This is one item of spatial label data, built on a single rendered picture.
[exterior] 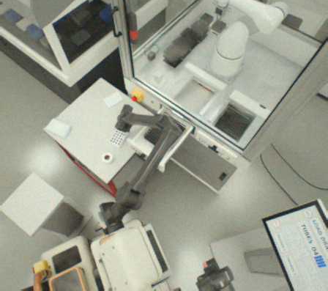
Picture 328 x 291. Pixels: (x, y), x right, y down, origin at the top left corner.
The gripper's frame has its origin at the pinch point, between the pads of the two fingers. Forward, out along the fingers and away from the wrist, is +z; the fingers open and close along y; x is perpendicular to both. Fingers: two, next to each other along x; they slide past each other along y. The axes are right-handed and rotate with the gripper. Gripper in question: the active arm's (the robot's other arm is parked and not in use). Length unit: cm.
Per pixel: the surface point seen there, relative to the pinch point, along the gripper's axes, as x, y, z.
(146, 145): 5.1, -18.1, -2.7
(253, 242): 27, -121, 75
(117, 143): 9.4, 1.4, 1.4
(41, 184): 52, 35, 4
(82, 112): -4.3, 36.8, 6.2
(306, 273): 45, -116, -27
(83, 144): 17.9, 23.8, 5.3
